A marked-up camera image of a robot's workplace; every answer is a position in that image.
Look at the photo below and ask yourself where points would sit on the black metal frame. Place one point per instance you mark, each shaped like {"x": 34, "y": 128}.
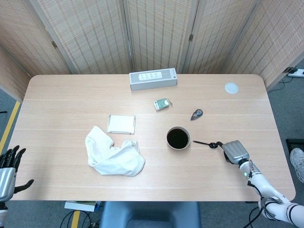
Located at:
{"x": 294, "y": 142}

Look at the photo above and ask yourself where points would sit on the white floor power strip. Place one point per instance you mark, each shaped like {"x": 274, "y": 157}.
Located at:
{"x": 298, "y": 72}

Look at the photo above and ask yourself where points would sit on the green white tissue packet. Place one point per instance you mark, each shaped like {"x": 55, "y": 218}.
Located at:
{"x": 162, "y": 104}

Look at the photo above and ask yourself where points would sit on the white bowl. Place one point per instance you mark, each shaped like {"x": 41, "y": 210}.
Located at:
{"x": 178, "y": 138}

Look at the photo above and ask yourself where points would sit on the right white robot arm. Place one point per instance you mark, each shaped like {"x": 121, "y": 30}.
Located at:
{"x": 263, "y": 185}

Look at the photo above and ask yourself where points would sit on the dark blue chair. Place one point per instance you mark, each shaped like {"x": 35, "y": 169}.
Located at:
{"x": 149, "y": 213}

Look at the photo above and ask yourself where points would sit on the correction tape dispenser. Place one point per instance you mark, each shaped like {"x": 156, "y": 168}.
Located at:
{"x": 197, "y": 114}

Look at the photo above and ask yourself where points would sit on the grey rectangular speaker box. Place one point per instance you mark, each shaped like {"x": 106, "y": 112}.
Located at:
{"x": 154, "y": 83}

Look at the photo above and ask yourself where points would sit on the black plastic spoon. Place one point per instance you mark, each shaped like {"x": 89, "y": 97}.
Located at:
{"x": 202, "y": 143}

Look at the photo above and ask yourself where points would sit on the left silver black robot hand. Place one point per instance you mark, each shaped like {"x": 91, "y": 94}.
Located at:
{"x": 7, "y": 180}

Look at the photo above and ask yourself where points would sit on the white square plastic tray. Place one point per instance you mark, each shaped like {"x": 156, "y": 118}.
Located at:
{"x": 121, "y": 124}

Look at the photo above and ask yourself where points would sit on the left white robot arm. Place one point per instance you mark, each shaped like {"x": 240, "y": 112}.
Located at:
{"x": 2, "y": 210}

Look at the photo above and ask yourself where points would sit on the white sneaker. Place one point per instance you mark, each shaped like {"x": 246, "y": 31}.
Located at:
{"x": 298, "y": 161}

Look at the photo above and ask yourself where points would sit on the crumpled white cloth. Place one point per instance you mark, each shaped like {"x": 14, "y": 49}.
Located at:
{"x": 114, "y": 161}

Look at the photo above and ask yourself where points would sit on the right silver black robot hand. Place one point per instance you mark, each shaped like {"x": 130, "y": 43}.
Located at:
{"x": 235, "y": 150}

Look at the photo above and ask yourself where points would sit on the woven folding screen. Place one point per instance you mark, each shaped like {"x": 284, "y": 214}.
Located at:
{"x": 95, "y": 35}

